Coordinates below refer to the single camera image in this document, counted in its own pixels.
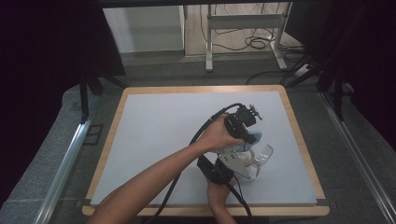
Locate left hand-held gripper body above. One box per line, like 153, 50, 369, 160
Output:
223, 104, 263, 142

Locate aluminium floor rail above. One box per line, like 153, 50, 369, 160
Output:
319, 91, 396, 224
32, 95, 101, 224

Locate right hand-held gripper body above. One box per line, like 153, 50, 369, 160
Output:
196, 150, 254, 186

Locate black floor cables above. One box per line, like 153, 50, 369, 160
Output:
199, 2, 309, 86

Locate dark curtain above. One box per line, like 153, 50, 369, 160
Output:
284, 0, 396, 153
0, 0, 127, 206

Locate white power strip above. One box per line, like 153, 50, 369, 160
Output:
293, 63, 311, 77

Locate white table mat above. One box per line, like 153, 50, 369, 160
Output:
90, 91, 318, 207

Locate white metal desk frame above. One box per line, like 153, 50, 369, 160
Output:
205, 2, 290, 73

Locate right hand-held gripper black cable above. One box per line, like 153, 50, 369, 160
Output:
224, 175, 254, 219

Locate hand-held gripper black cable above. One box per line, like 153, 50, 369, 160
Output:
224, 175, 254, 219
145, 103, 245, 224

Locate white cabinet panel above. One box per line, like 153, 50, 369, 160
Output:
102, 5, 187, 54

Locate person's left hand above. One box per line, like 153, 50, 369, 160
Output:
195, 113, 246, 154

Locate left hand-held gripper black cable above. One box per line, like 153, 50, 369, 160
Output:
145, 103, 245, 224

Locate white bag with blue label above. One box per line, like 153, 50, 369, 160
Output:
239, 131, 263, 155

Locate clear glass jug with handle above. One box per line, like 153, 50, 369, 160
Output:
234, 143, 276, 180

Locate person's right hand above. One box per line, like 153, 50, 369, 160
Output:
206, 175, 238, 207

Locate wooden table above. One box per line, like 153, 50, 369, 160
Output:
81, 84, 331, 217

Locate black metal stand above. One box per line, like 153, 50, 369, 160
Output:
78, 70, 129, 123
279, 54, 357, 122

